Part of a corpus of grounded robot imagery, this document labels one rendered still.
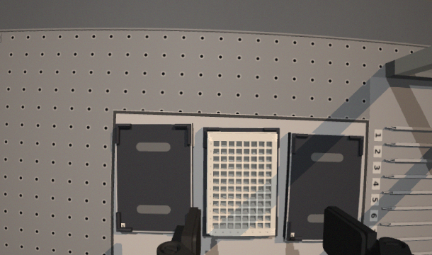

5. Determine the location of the grey perforated base plate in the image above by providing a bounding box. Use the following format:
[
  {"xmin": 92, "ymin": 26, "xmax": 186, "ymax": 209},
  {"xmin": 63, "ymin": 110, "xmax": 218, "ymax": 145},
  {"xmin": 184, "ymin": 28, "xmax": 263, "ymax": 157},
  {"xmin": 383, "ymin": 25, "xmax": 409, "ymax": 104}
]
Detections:
[{"xmin": 0, "ymin": 28, "xmax": 431, "ymax": 255}]

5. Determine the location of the white well plate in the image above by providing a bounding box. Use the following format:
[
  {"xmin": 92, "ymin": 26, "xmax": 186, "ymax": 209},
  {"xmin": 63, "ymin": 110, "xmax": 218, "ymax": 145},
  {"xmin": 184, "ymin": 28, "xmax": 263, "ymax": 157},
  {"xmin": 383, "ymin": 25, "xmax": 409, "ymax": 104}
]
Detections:
[{"xmin": 207, "ymin": 132, "xmax": 278, "ymax": 236}]

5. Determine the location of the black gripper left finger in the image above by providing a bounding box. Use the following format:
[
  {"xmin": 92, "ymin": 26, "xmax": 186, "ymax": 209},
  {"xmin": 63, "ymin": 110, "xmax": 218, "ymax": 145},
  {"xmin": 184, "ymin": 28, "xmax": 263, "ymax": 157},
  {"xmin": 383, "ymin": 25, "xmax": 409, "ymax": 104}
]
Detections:
[{"xmin": 157, "ymin": 207, "xmax": 201, "ymax": 255}]

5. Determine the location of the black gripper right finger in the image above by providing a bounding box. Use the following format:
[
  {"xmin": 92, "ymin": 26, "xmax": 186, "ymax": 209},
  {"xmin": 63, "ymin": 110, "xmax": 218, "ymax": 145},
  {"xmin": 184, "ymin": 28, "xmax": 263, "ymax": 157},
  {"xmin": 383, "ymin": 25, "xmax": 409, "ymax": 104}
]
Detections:
[{"xmin": 323, "ymin": 206, "xmax": 414, "ymax": 255}]

